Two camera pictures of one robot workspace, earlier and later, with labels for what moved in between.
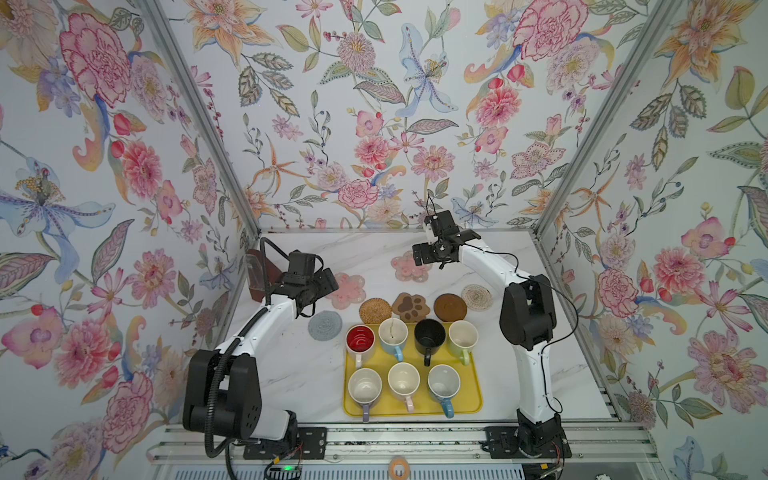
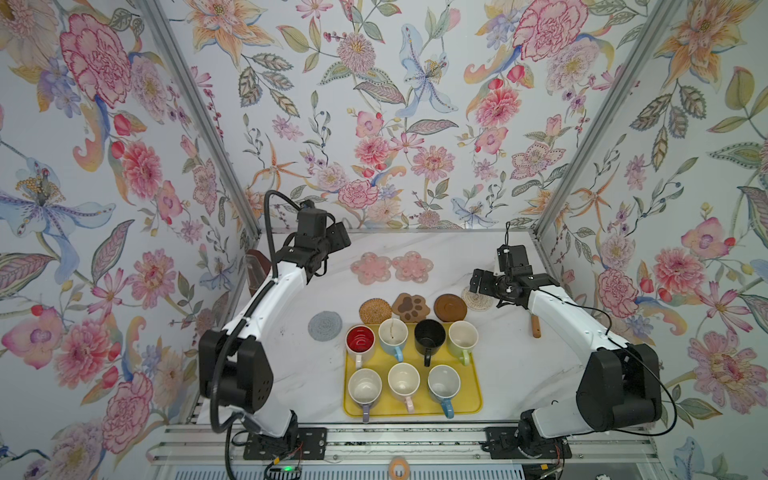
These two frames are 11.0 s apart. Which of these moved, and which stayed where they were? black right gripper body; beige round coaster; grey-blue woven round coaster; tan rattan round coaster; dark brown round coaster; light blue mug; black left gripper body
Moved: black right gripper body; black left gripper body
Stayed: light blue mug; beige round coaster; dark brown round coaster; grey-blue woven round coaster; tan rattan round coaster
